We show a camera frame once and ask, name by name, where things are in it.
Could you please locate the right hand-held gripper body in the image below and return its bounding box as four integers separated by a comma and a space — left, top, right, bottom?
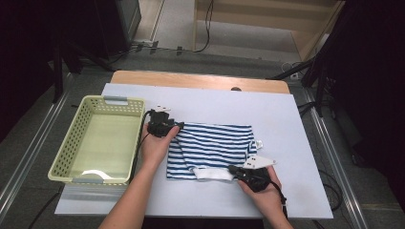
239, 155, 277, 194

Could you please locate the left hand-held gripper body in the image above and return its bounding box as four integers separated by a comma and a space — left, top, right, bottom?
146, 105, 176, 138

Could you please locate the blue white striped polo shirt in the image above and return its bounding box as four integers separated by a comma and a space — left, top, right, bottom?
165, 122, 265, 182

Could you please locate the pale green plastic basket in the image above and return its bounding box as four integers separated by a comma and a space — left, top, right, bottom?
47, 94, 147, 188

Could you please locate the person's left hand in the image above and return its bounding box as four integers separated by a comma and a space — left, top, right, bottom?
139, 123, 181, 169

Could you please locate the person's right hand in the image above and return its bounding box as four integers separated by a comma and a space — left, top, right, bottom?
238, 165, 284, 221

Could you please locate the black metal stand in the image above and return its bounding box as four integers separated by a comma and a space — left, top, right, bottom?
52, 41, 116, 104
266, 56, 335, 118

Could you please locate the dark cabinet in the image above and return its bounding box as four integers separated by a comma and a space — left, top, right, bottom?
92, 0, 142, 60

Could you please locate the light wooden shelf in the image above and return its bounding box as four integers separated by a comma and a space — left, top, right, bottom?
191, 0, 347, 63

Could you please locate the black curtain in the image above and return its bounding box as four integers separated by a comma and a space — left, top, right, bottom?
0, 0, 96, 144
328, 0, 405, 211

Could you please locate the left hand-held gripper cable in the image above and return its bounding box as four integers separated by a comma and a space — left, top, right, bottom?
128, 110, 152, 184

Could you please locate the hand-held gripper cable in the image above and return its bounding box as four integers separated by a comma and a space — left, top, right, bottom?
269, 179, 289, 220
128, 110, 152, 184

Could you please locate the right hand-held gripper cable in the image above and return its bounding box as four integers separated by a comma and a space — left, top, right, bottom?
269, 179, 289, 220

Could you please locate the aluminium floor rail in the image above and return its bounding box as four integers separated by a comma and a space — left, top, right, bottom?
0, 73, 75, 220
302, 89, 371, 229

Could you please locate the taped black floor cable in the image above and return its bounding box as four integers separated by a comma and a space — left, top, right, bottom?
108, 39, 195, 61

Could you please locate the looped black floor cable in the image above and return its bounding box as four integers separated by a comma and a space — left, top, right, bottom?
318, 170, 346, 213

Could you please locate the hanging black cable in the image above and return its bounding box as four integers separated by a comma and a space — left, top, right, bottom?
192, 0, 215, 53

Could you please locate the white cable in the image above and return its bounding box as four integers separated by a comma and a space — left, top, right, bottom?
281, 61, 302, 79

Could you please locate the thin black floor cable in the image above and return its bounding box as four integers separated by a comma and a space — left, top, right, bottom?
28, 190, 64, 229

